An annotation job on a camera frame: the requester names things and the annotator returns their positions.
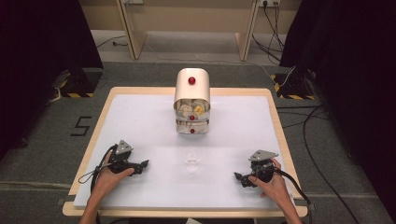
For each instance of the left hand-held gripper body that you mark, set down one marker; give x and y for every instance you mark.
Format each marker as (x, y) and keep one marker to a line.
(124, 148)

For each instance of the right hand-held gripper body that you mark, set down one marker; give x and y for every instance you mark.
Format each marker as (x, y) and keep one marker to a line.
(263, 169)

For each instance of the person's right hand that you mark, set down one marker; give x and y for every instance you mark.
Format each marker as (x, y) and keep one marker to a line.
(277, 188)

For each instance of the person's left hand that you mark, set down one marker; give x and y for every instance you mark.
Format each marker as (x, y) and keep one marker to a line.
(109, 182)

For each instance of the wooden table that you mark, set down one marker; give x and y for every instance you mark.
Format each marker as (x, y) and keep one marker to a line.
(102, 124)

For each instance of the white table mat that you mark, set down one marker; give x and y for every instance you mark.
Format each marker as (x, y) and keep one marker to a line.
(155, 130)

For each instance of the clear glass cup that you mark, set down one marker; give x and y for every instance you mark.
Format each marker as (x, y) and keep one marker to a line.
(191, 157)

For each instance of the white paper scrap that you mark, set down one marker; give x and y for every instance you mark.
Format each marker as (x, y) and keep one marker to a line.
(193, 221)

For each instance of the yellow packet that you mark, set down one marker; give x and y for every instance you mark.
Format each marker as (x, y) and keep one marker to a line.
(198, 109)

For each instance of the black stand base striped tape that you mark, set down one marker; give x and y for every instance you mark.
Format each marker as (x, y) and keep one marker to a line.
(295, 85)
(81, 82)

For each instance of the white drawer cabinet red knobs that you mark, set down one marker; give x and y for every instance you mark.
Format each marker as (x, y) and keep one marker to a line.
(192, 88)

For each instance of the wooden desk leg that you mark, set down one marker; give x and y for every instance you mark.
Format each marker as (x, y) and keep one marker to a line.
(246, 37)
(132, 34)

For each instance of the black curtain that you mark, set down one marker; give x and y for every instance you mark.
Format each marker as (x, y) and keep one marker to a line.
(351, 62)
(40, 62)

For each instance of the white wall socket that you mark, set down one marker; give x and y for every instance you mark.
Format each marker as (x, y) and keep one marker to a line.
(269, 2)

